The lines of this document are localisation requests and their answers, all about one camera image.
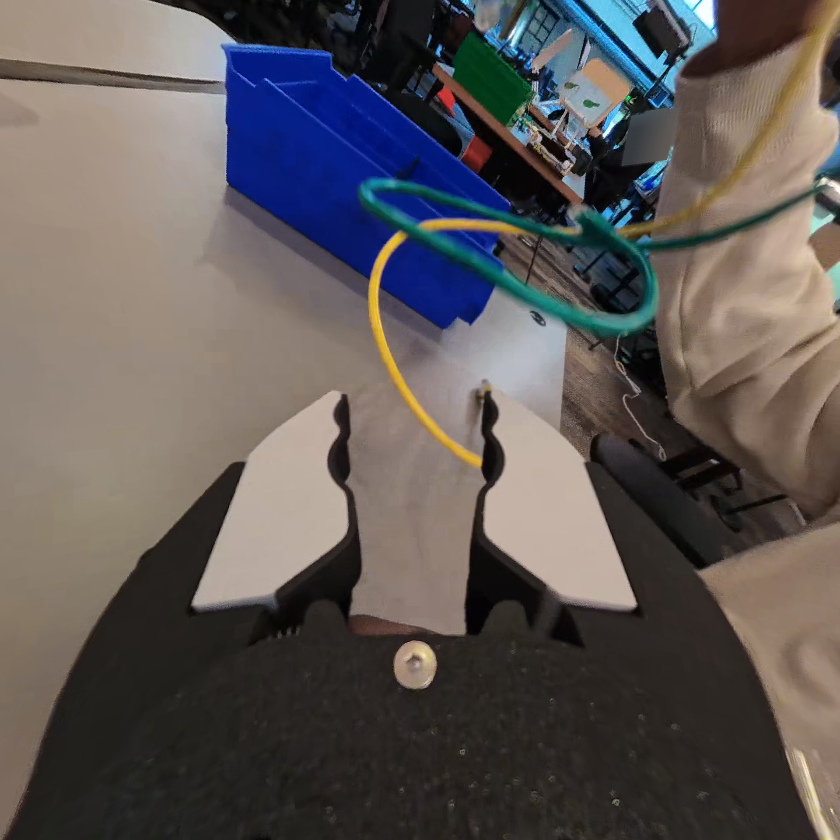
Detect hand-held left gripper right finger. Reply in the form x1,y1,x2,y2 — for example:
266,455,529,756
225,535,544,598
466,387,639,636

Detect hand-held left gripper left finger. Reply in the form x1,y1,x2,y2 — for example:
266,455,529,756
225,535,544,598
190,390,363,634

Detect green ethernet cable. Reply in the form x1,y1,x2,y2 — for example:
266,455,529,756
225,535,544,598
357,177,840,339

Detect yellow ethernet cable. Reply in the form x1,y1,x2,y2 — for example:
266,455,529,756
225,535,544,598
367,0,840,468

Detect blue storage bin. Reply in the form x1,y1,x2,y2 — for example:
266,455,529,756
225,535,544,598
222,42,513,329

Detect person's right forearm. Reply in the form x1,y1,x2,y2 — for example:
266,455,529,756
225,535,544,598
653,36,840,519

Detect person's right hand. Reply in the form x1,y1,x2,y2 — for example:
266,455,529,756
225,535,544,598
682,0,840,76

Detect black swivel chair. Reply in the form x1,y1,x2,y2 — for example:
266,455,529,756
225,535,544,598
589,432,788,568

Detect person's beige clothing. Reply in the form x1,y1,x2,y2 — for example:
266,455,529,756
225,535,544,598
699,525,840,840

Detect long brown workbench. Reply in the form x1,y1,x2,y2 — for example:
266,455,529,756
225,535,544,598
430,62,585,204

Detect green storage bin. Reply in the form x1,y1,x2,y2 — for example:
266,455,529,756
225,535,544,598
451,31,536,127

